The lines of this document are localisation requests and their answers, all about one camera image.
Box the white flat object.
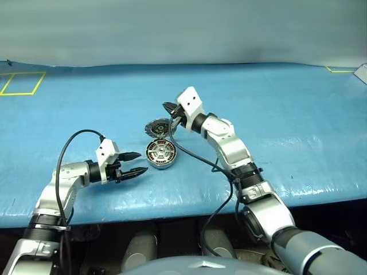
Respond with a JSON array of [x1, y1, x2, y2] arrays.
[[353, 61, 367, 85]]

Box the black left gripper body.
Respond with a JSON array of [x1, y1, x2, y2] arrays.
[[105, 152, 124, 184]]

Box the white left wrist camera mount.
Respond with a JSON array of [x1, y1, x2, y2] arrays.
[[95, 138, 120, 184]]

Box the grey robot torso with logo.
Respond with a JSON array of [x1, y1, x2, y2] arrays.
[[116, 255, 287, 275]]

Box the round ribbed motor lid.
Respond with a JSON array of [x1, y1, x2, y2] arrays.
[[143, 117, 172, 137]]

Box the blue plastic table cover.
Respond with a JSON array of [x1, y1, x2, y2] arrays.
[[0, 59, 367, 230]]

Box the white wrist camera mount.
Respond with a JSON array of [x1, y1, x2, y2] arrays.
[[95, 138, 120, 184], [175, 87, 205, 133]]

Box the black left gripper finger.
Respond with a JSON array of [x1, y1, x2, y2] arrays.
[[119, 151, 142, 164], [118, 166, 149, 182]]

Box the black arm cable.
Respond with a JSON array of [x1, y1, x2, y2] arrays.
[[55, 129, 104, 275], [168, 113, 242, 258]]

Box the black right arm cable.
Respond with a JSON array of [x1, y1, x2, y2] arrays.
[[168, 113, 242, 258]]

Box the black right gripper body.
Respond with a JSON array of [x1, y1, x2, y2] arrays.
[[170, 104, 188, 129]]

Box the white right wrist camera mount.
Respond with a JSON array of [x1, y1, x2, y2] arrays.
[[175, 87, 205, 133]]

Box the round motor housing copper windings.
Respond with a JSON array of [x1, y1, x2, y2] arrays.
[[146, 137, 179, 170]]

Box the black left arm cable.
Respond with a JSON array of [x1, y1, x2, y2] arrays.
[[55, 129, 104, 275]]

